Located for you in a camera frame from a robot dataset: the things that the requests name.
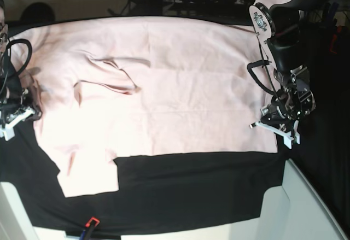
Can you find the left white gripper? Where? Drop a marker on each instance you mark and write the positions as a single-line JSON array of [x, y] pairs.
[[274, 120]]

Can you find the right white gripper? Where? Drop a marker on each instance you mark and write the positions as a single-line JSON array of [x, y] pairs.
[[12, 114]]

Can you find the pink T-shirt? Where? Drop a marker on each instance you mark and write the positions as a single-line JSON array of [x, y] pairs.
[[121, 87]]

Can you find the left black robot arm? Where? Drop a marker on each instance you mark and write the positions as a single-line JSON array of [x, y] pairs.
[[282, 71]]

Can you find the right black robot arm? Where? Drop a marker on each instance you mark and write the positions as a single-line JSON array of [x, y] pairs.
[[19, 93]]

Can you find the red clamp right edge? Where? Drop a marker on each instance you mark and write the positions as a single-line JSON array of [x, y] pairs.
[[335, 37]]

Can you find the red black clamp bottom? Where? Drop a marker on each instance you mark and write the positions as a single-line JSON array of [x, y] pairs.
[[89, 228]]

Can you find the black table cloth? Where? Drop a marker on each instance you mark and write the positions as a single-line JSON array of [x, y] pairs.
[[178, 192]]

